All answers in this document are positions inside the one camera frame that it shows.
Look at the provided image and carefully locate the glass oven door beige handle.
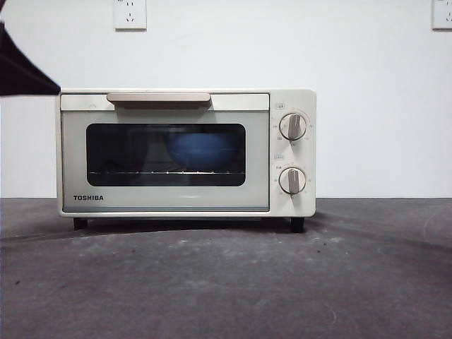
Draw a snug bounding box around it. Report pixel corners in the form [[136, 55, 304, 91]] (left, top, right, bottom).
[[59, 92, 271, 213]]

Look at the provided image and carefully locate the blue ribbed bowl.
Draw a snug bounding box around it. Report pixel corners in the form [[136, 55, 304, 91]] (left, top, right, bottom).
[[165, 131, 241, 170]]

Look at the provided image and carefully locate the beige oven knob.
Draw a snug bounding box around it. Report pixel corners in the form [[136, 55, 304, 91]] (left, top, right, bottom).
[[278, 167, 307, 196], [278, 112, 307, 142]]

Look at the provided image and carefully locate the white Toshiba toaster oven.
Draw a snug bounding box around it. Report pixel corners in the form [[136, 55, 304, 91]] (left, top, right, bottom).
[[55, 88, 317, 233]]

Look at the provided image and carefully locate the white wall socket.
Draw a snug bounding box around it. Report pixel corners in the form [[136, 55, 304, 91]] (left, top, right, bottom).
[[113, 0, 148, 32], [431, 0, 452, 31]]

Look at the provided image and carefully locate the metal wire oven rack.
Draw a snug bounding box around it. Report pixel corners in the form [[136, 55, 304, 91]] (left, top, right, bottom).
[[87, 170, 245, 176]]

